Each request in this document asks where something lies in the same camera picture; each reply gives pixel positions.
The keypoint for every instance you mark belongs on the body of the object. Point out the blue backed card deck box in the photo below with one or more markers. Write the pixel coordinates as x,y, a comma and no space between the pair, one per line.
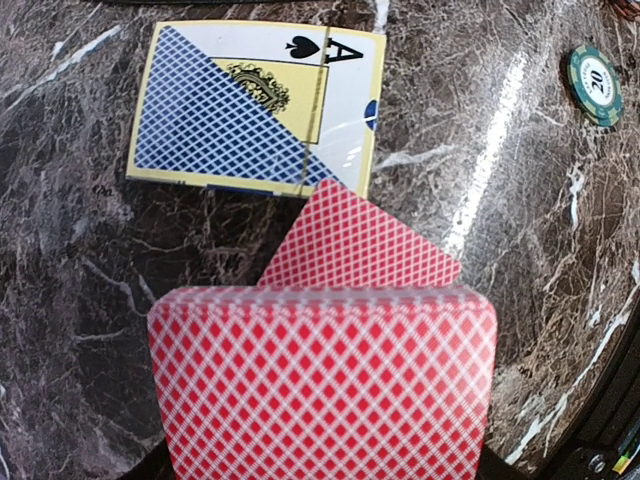
259,106

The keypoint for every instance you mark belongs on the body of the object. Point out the red card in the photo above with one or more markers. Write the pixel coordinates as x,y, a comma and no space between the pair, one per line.
340,239

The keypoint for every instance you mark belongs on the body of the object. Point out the green poker chip stack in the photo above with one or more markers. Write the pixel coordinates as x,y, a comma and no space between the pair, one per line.
595,85

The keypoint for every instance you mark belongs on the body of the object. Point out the red backed card deck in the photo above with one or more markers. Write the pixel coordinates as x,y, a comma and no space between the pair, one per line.
323,383

